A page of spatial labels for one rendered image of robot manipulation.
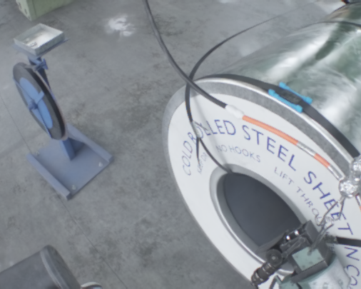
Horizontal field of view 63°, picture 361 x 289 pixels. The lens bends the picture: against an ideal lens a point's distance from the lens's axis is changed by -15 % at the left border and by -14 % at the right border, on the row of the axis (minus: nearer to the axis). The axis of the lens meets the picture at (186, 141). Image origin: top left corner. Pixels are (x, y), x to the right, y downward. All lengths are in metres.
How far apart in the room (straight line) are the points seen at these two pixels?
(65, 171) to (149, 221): 0.80
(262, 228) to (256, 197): 0.15
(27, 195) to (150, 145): 1.06
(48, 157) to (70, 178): 0.33
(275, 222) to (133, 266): 0.93
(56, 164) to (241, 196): 1.61
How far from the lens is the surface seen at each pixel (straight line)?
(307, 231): 0.97
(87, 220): 2.32
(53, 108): 2.01
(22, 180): 2.75
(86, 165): 2.60
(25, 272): 0.61
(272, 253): 1.05
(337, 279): 1.01
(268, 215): 1.63
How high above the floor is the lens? 1.91
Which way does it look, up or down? 47 degrees down
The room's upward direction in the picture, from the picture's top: 3 degrees counter-clockwise
